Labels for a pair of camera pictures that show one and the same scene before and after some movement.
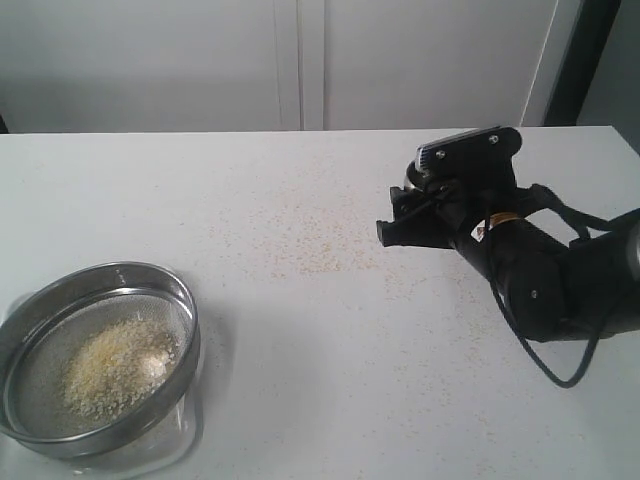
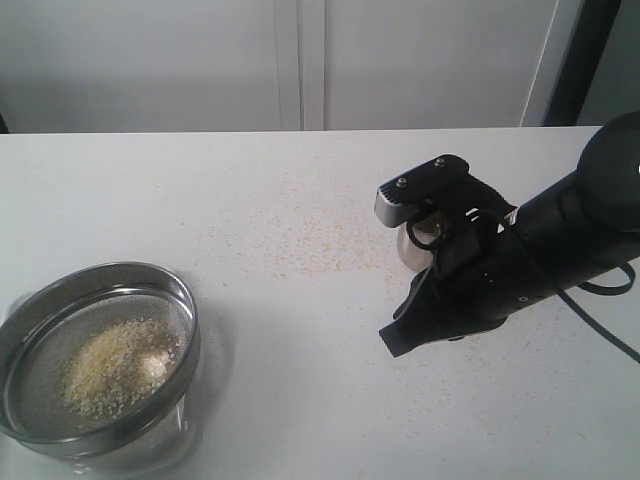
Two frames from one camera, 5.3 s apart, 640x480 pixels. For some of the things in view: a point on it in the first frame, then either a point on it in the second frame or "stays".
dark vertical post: (582, 56) stays
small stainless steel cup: (413, 177) to (426, 231)
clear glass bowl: (170, 444) stays
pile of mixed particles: (117, 368) stays
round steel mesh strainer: (36, 339) stays
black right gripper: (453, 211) to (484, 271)
